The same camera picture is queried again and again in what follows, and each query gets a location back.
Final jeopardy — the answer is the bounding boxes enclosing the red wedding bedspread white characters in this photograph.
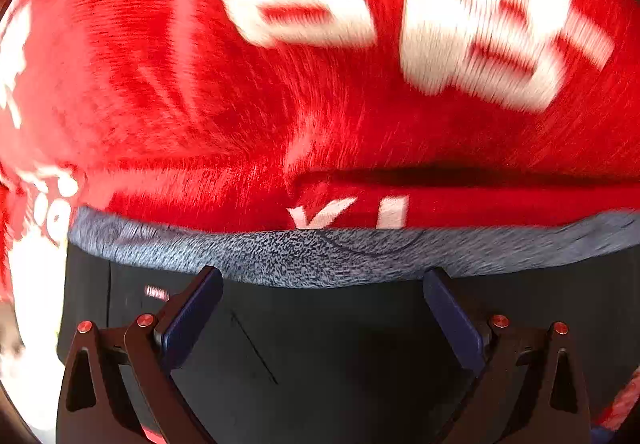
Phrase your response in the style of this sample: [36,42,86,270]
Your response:
[0,0,640,444]

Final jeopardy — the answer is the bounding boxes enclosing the black pants blue patterned trim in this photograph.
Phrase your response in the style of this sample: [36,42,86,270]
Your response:
[58,208,639,443]

